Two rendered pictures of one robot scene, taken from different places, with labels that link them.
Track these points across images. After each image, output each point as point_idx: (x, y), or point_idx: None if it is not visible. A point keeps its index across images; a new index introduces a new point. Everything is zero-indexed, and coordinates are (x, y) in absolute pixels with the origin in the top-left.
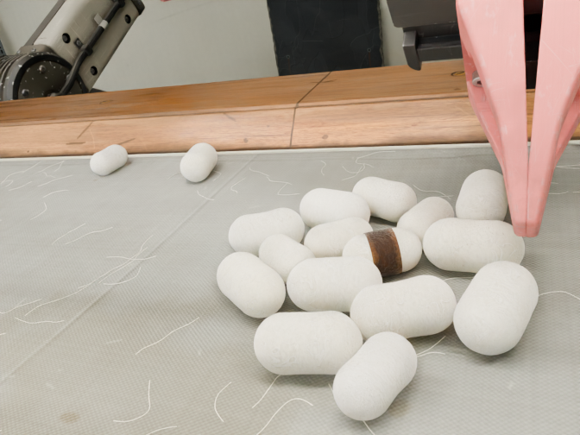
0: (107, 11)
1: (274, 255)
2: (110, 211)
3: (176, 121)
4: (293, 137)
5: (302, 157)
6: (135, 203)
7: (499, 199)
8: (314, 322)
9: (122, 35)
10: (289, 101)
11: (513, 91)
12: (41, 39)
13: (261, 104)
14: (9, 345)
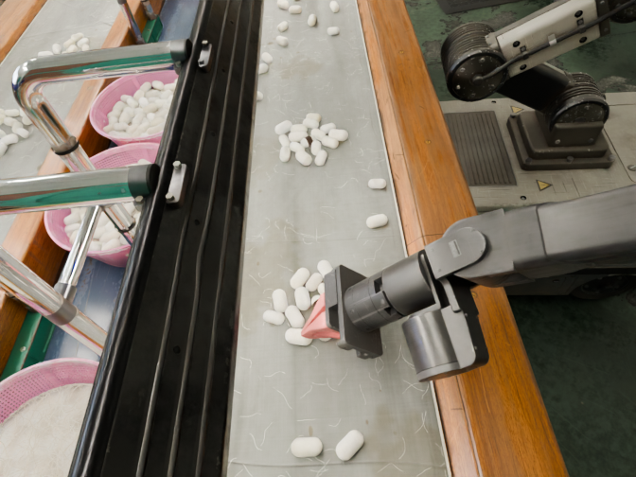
0: (566, 32)
1: (309, 278)
2: (344, 209)
3: (408, 190)
4: (410, 244)
5: (398, 254)
6: (351, 214)
7: None
8: (277, 300)
9: (567, 49)
10: (428, 230)
11: (311, 317)
12: (502, 38)
13: (424, 220)
14: (275, 233)
